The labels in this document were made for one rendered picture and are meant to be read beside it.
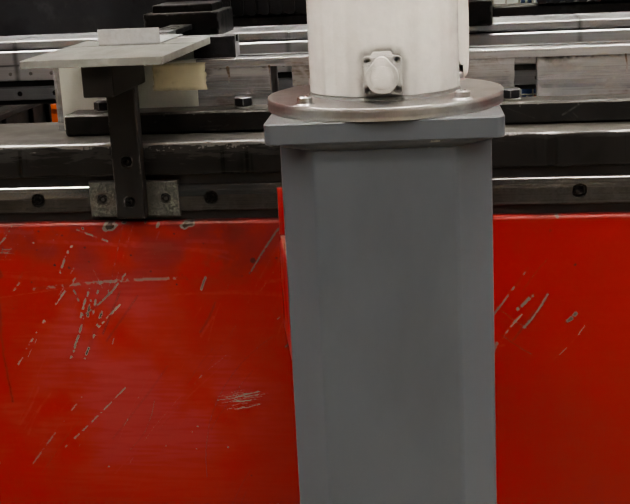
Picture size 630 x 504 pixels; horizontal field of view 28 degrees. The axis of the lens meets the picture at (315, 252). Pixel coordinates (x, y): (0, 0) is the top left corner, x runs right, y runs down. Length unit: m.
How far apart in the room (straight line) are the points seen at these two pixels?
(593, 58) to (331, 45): 0.81
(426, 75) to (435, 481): 0.32
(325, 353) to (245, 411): 0.79
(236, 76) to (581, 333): 0.59
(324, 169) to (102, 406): 0.93
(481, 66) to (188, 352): 0.56
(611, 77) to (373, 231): 0.84
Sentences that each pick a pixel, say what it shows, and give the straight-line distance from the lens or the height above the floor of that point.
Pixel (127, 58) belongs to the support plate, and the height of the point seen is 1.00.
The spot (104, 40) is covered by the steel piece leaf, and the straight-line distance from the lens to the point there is 1.73.
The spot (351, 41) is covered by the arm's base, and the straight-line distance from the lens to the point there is 0.96.
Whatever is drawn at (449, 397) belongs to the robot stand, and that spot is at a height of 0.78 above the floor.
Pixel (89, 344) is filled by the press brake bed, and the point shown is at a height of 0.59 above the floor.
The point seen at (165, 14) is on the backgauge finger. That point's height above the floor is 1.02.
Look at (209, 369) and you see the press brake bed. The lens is 1.76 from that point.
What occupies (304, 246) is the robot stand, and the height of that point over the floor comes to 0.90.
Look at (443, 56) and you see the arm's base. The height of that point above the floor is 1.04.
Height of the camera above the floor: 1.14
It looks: 15 degrees down
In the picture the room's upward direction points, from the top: 3 degrees counter-clockwise
